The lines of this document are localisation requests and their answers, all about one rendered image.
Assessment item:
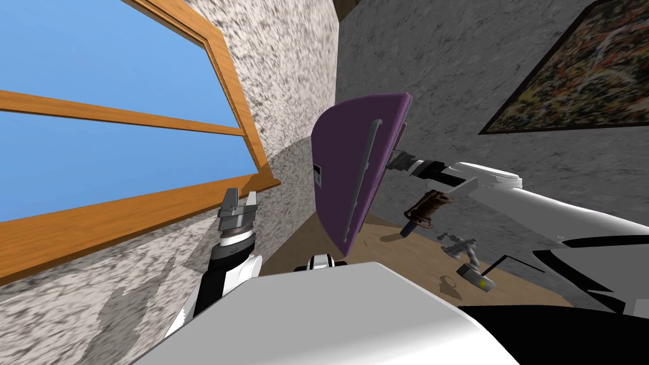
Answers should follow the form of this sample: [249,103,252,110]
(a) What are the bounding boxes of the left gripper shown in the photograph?
[217,188,259,236]

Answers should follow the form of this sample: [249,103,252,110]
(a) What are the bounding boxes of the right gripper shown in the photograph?
[386,150,420,174]

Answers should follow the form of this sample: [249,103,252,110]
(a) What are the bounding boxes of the brown bottle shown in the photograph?
[399,189,453,239]

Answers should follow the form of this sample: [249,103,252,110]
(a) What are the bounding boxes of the purple appliance door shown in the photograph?
[310,92,413,259]

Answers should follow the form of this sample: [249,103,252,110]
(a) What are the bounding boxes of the grey statuette with round base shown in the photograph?
[436,231,498,295]

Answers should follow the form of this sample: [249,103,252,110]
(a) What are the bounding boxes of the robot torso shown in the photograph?
[131,253,522,365]

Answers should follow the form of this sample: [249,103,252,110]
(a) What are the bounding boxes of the wooden framed window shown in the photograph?
[0,0,282,288]

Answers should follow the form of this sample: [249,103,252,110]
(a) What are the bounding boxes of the grey bar handle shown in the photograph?
[342,118,383,244]

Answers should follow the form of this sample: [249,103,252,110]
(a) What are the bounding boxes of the dark framed wall picture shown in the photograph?
[477,0,649,136]

